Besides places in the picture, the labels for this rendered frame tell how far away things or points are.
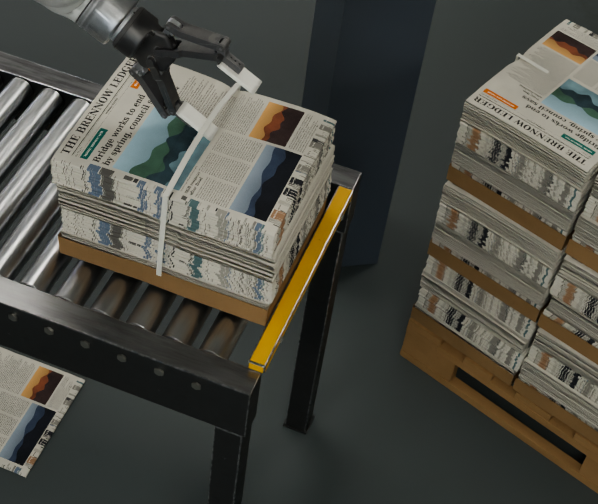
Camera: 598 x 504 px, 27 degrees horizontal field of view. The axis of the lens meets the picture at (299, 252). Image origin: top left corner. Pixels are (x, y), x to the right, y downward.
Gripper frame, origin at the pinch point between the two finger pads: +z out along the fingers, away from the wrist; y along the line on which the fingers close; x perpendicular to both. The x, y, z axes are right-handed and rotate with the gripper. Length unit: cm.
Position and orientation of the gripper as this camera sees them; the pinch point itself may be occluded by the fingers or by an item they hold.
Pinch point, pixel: (230, 107)
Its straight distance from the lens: 195.7
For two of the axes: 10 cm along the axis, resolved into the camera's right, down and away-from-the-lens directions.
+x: -3.6, 6.7, -6.5
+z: 7.8, 6.0, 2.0
